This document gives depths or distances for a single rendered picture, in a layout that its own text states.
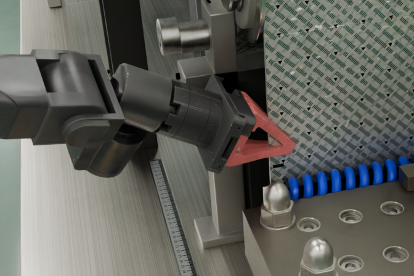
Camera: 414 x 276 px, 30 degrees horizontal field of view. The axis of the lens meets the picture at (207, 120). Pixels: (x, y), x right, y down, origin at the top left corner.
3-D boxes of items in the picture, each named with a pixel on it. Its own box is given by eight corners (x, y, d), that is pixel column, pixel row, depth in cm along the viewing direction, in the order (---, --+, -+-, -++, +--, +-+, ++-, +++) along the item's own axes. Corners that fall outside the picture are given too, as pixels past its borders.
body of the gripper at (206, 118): (223, 177, 77) (155, 158, 74) (202, 128, 85) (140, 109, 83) (252, 122, 74) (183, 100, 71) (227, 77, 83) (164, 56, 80)
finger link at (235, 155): (284, 185, 82) (206, 162, 78) (266, 151, 88) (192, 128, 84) (314, 132, 79) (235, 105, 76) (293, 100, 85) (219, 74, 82)
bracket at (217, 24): (191, 227, 100) (167, 4, 85) (239, 217, 101) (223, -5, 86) (198, 251, 96) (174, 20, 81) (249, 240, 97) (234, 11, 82)
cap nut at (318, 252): (292, 270, 71) (291, 231, 69) (330, 262, 72) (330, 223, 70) (305, 296, 68) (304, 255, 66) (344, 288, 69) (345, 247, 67)
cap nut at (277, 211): (255, 213, 80) (253, 177, 77) (289, 207, 80) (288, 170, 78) (265, 235, 76) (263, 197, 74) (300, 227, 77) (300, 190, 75)
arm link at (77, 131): (72, 124, 67) (46, 51, 72) (30, 198, 75) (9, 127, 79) (185, 124, 74) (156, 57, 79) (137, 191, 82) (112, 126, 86)
